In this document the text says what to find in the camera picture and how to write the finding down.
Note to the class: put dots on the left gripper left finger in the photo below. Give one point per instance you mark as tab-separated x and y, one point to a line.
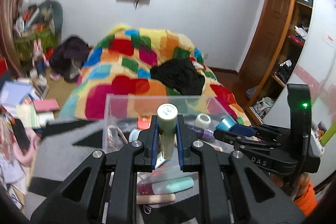
147	158

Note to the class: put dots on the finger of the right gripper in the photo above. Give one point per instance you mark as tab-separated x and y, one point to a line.
242	130
233	138

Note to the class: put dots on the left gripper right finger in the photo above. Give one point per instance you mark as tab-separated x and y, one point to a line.
187	158

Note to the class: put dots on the blue tape roll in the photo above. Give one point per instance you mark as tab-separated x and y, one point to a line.
226	123

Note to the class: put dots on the mint green tube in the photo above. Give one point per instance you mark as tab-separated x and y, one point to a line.
172	186

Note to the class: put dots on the beige red-capped tube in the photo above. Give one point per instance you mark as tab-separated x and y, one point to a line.
155	199

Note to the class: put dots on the long pale green tube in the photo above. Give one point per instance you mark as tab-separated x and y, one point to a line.
167	122

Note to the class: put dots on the purple mascara tube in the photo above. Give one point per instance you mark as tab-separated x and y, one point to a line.
202	134

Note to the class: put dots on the red foil packet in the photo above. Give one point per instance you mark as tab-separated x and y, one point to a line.
144	122

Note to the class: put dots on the white tape roll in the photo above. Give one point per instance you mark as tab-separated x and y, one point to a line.
203	121

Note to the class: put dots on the clear plastic storage box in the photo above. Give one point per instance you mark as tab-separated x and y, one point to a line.
122	162

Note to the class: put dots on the wooden door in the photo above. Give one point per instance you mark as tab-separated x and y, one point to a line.
265	41

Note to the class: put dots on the colorful patchwork quilt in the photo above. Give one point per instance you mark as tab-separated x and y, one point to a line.
120	64

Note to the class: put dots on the black clothing on bed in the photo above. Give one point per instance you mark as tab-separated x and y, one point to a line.
180	75

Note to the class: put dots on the grey black blanket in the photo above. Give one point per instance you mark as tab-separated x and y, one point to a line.
65	143

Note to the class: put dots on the wooden wardrobe shelf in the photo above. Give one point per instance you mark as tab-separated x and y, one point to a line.
286	56

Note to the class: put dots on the pink flat box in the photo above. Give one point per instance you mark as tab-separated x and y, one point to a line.
47	105

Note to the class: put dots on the dark purple clothes pile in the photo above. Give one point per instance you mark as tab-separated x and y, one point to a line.
68	58

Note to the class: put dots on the pink bunny water bottle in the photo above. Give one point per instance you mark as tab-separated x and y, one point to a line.
39	61

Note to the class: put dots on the blue white booklet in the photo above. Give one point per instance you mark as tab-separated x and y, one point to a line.
13	93

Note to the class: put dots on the grey neck pillow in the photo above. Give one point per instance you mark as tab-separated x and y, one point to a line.
52	12

